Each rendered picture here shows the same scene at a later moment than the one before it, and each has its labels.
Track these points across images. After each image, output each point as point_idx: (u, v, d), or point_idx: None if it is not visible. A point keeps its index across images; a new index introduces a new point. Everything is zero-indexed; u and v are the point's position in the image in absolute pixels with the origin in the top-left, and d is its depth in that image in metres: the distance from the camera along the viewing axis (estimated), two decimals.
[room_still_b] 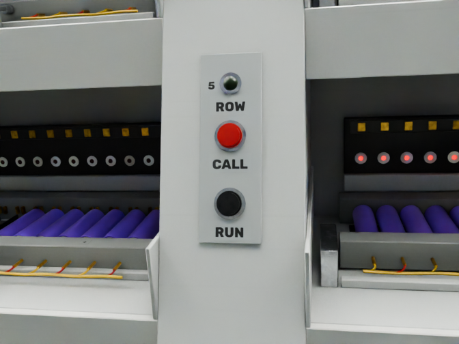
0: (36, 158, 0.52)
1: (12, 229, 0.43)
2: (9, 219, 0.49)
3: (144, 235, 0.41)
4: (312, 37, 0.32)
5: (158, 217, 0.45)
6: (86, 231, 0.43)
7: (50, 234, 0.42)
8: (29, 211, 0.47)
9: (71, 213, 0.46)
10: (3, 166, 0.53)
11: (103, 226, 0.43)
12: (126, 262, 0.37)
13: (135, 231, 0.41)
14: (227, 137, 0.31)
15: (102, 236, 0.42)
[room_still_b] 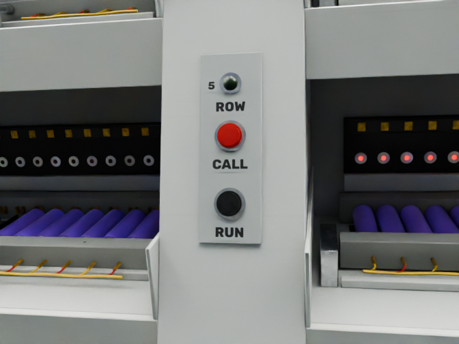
0: (36, 158, 0.52)
1: (12, 229, 0.43)
2: (9, 219, 0.49)
3: (144, 235, 0.41)
4: (312, 37, 0.32)
5: (158, 217, 0.45)
6: (86, 231, 0.43)
7: (50, 234, 0.42)
8: (29, 211, 0.47)
9: (71, 213, 0.46)
10: (3, 166, 0.53)
11: (103, 226, 0.43)
12: (126, 262, 0.37)
13: (135, 231, 0.41)
14: (227, 137, 0.31)
15: (102, 236, 0.42)
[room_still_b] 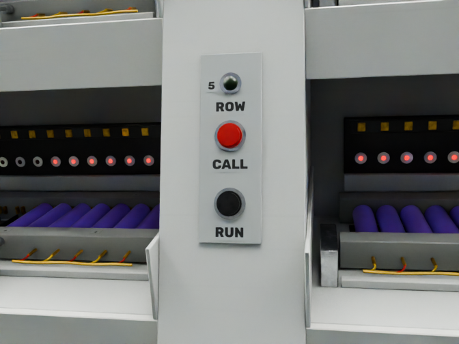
0: (36, 158, 0.52)
1: (22, 222, 0.45)
2: (9, 219, 0.49)
3: (150, 228, 0.42)
4: (312, 37, 0.32)
5: None
6: (93, 224, 0.45)
7: (60, 226, 0.43)
8: (37, 206, 0.49)
9: (78, 207, 0.48)
10: (3, 166, 0.53)
11: (110, 219, 0.44)
12: (136, 251, 0.39)
13: (141, 224, 0.42)
14: (227, 137, 0.31)
15: None
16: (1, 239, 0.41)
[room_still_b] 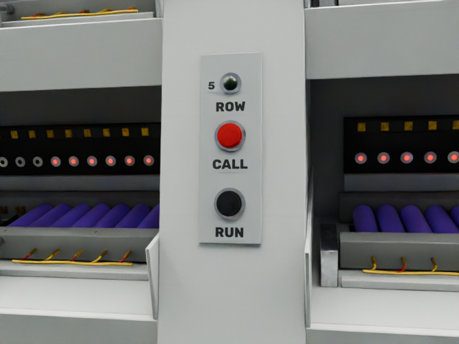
0: (36, 158, 0.52)
1: (23, 222, 0.45)
2: (9, 219, 0.49)
3: (151, 228, 0.42)
4: (312, 37, 0.32)
5: None
6: (94, 224, 0.45)
7: (61, 226, 0.43)
8: (37, 206, 0.49)
9: (78, 207, 0.48)
10: (3, 166, 0.53)
11: (110, 219, 0.44)
12: (136, 250, 0.39)
13: (142, 224, 0.42)
14: (227, 137, 0.31)
15: None
16: (1, 239, 0.41)
